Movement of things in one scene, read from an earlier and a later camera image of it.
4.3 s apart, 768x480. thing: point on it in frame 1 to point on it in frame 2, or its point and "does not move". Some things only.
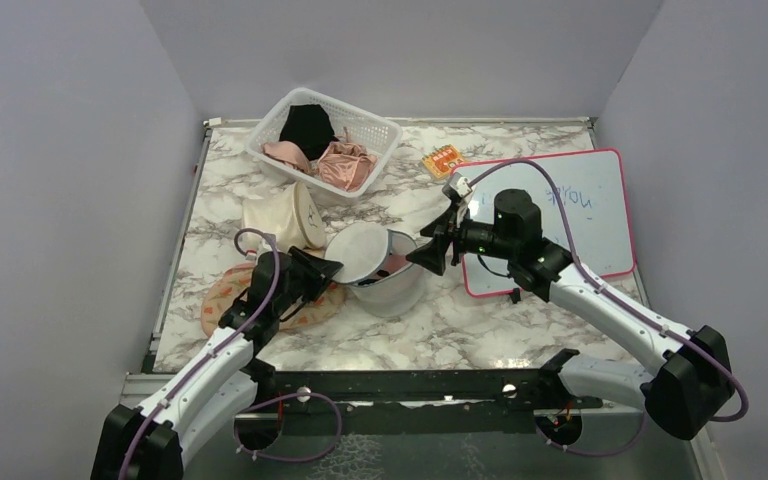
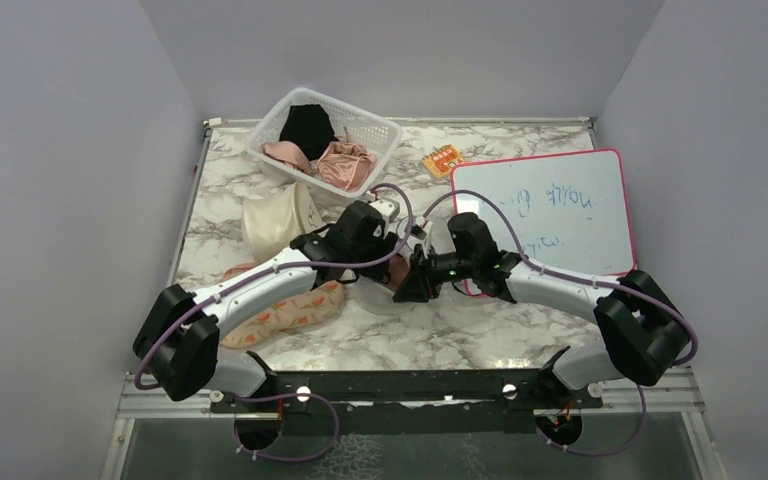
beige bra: [288, 153] does not move
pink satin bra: [346, 165] does not move
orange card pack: [442, 160] does not move
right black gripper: [450, 225] to [413, 289]
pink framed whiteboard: [583, 206] does not move
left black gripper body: [300, 277] to [378, 245]
